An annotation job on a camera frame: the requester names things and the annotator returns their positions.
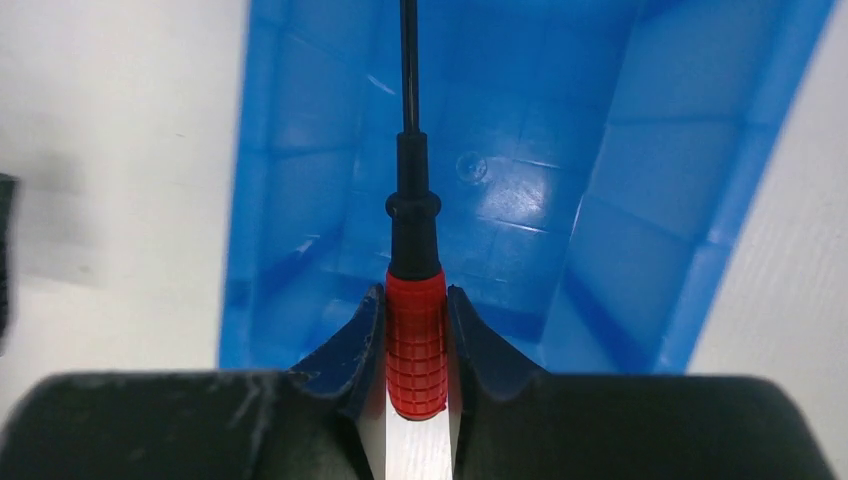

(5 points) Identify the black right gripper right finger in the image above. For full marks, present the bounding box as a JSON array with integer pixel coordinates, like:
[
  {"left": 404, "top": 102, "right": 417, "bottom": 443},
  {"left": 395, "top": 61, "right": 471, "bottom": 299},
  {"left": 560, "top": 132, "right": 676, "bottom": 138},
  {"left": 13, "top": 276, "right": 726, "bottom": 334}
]
[{"left": 447, "top": 286, "right": 834, "bottom": 479}]

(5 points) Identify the red black screwdriver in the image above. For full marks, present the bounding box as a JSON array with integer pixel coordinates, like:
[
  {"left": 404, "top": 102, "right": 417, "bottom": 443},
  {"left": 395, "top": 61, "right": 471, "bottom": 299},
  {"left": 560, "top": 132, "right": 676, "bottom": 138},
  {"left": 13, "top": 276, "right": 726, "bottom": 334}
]
[{"left": 385, "top": 1, "right": 447, "bottom": 421}]

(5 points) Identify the blue plastic bin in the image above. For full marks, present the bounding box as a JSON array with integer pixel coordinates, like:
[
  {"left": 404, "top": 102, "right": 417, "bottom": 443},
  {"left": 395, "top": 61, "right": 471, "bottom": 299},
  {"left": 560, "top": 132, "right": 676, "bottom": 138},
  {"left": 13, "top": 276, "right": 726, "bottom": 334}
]
[{"left": 218, "top": 1, "right": 833, "bottom": 373}]

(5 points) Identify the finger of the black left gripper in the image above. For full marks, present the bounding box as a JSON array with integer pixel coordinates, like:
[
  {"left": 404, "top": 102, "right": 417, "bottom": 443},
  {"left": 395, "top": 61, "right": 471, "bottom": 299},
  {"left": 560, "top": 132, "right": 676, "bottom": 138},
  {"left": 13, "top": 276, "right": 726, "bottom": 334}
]
[{"left": 0, "top": 173, "right": 17, "bottom": 351}]

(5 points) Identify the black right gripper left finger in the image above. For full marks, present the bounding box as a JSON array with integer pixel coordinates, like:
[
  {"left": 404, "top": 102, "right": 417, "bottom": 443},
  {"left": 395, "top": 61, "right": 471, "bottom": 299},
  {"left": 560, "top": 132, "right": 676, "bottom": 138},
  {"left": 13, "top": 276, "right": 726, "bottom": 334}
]
[{"left": 1, "top": 285, "right": 386, "bottom": 479}]

